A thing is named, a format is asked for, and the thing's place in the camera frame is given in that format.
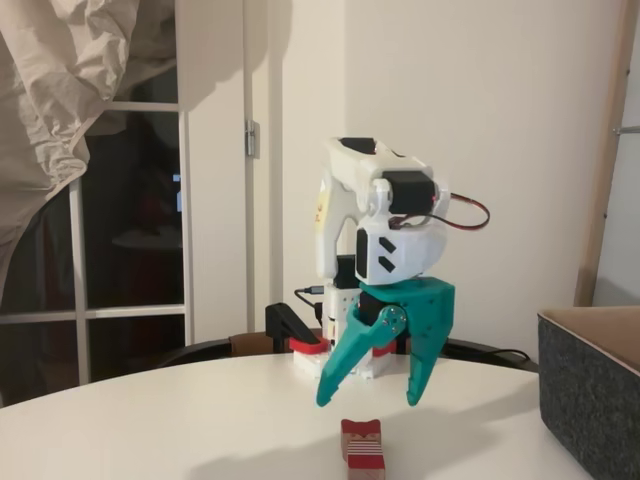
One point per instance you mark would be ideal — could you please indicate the teal gripper black servo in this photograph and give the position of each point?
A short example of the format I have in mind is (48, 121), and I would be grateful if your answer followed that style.
(429, 310)

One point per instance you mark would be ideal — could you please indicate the wooden block with red print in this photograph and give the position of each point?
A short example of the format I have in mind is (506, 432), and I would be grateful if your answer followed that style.
(362, 450)

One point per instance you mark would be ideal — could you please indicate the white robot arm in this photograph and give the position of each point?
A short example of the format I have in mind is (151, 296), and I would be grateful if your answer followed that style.
(350, 165)

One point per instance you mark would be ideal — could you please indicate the dark grey felt box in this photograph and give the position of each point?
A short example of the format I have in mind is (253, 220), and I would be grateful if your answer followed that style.
(585, 400)

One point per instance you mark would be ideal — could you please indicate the dark brown chair back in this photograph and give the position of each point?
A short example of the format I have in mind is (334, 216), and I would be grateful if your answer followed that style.
(250, 342)

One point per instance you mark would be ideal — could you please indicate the silver door hinge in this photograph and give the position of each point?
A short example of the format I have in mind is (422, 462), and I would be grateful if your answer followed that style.
(252, 140)

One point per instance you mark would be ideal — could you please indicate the thin metal shelf rod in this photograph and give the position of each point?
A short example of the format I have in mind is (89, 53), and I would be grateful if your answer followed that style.
(627, 130)

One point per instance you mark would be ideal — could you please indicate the beige crumpled curtain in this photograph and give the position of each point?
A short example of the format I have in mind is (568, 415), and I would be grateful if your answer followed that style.
(50, 100)

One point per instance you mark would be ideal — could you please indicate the white window door frame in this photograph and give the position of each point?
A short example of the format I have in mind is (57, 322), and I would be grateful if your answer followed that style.
(215, 250)

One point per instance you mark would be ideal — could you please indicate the light wooden shelf frame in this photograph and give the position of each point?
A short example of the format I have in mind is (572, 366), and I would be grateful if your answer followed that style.
(600, 200)

